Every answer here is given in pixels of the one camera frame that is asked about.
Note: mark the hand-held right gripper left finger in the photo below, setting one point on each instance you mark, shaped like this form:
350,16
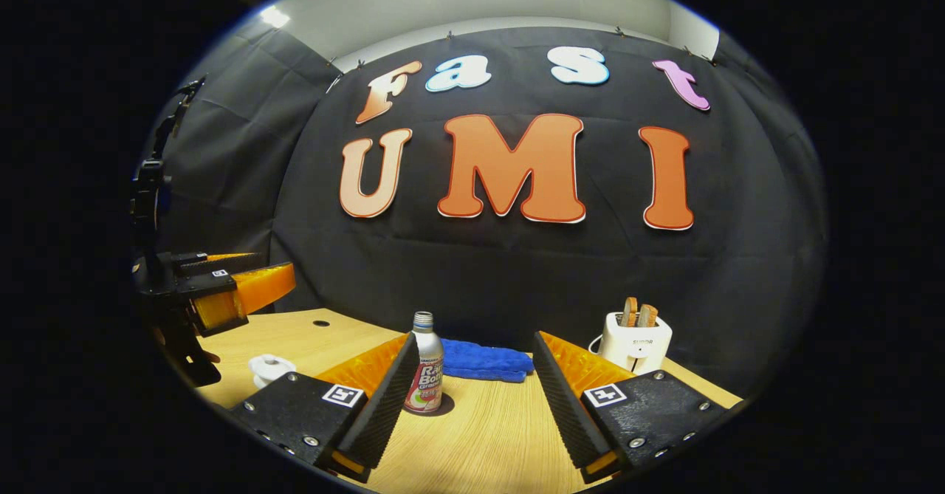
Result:
384,409

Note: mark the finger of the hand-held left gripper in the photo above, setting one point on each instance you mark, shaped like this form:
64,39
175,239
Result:
199,263
210,287

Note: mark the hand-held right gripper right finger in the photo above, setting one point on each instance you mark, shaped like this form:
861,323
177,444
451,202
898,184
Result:
565,409

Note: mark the silver water bottle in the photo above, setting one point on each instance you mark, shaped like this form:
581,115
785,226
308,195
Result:
427,376

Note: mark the blue towel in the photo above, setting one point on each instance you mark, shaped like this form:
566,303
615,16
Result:
487,361

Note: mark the white toaster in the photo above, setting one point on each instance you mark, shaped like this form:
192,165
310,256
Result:
635,348

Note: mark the brown toast slice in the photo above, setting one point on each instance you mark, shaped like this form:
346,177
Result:
647,315
630,311

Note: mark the black backdrop cloth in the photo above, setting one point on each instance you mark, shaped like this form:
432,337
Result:
472,272

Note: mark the ceiling light panel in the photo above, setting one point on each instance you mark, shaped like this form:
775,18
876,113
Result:
275,16

